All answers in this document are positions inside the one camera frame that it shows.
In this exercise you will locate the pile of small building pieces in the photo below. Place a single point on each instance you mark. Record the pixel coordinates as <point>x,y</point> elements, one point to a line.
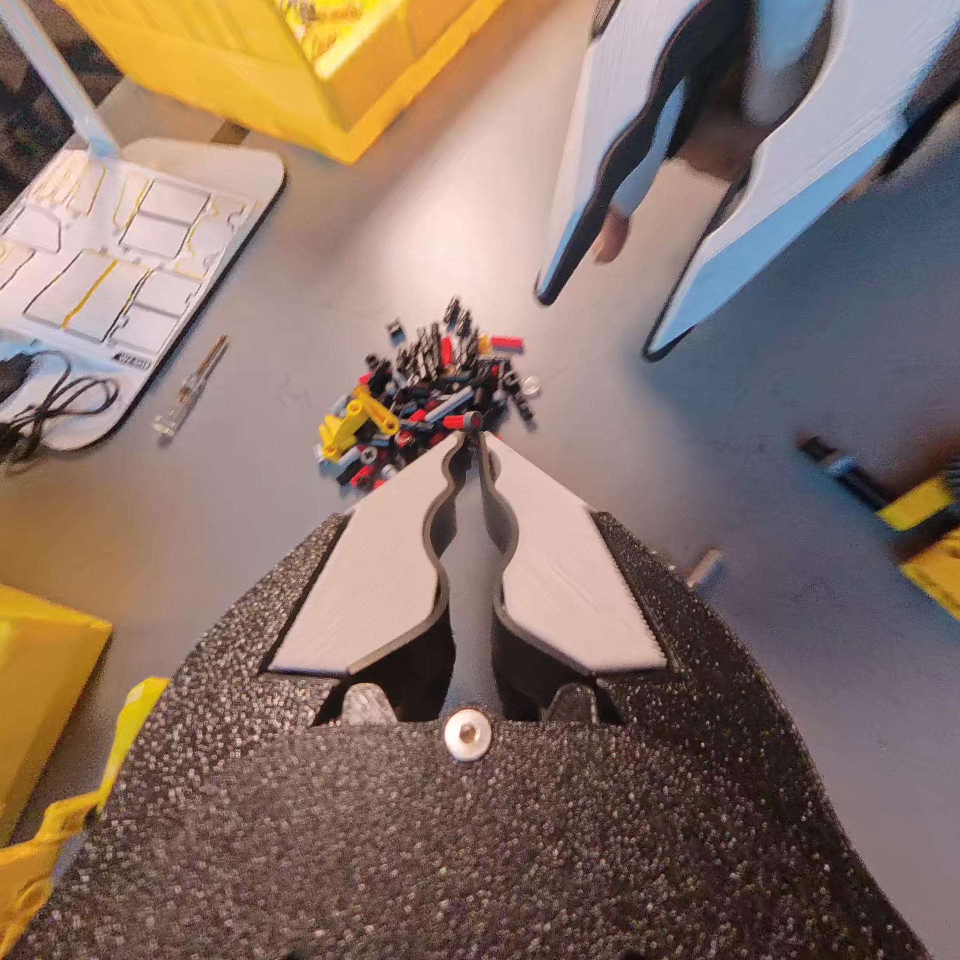
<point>420,390</point>

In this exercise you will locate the person's right hand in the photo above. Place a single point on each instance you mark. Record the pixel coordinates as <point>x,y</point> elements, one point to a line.
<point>613,236</point>

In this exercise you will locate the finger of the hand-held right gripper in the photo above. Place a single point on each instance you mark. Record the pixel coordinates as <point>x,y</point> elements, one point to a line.
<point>840,150</point>
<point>615,97</point>

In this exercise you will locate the yellow and black robot model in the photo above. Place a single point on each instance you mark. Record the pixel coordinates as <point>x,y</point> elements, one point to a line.
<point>127,735</point>

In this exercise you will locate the heap of yellow building pieces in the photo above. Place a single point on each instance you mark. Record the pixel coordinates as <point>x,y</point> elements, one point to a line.
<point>322,30</point>

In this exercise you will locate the sticker sheet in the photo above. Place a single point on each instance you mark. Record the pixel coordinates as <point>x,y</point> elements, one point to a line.
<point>150,262</point>

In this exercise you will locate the black mat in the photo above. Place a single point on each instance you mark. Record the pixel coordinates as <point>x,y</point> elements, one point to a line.
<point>19,142</point>

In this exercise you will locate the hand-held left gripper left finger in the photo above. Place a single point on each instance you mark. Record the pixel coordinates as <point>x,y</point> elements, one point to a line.
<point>367,592</point>

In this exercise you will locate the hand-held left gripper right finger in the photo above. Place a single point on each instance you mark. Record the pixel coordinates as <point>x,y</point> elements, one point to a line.
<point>577,592</point>

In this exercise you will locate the yellow beam assembly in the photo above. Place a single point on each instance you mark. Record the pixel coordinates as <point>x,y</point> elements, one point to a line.
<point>922,510</point>

